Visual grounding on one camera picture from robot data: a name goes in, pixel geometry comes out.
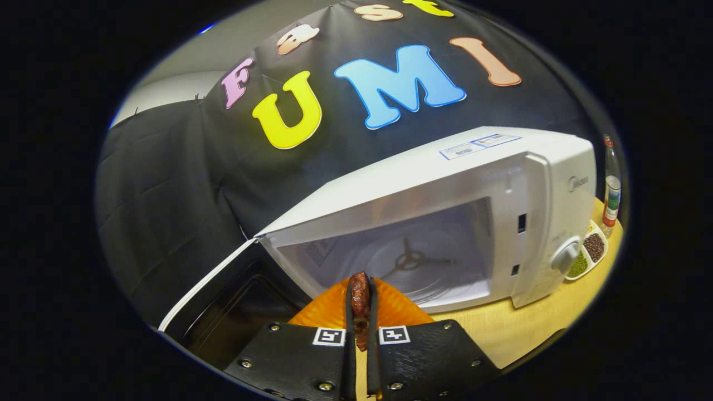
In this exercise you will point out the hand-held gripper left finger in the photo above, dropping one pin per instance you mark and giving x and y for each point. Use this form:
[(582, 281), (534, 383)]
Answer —
[(350, 362)]

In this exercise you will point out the white toaster oven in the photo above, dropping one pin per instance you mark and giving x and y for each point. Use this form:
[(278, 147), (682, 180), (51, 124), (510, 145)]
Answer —
[(445, 184)]

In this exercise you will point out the clear plastic bottle red cap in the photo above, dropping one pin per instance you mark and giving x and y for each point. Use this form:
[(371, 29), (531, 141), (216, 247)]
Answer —
[(611, 200)]

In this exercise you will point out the divided white bean dish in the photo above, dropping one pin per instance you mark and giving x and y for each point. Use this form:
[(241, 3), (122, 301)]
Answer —
[(591, 249)]

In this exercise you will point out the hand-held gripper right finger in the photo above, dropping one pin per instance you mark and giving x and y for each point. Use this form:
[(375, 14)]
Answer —
[(372, 362)]

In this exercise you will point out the brown meat piece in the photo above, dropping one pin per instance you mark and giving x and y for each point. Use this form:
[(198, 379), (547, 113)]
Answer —
[(360, 295)]

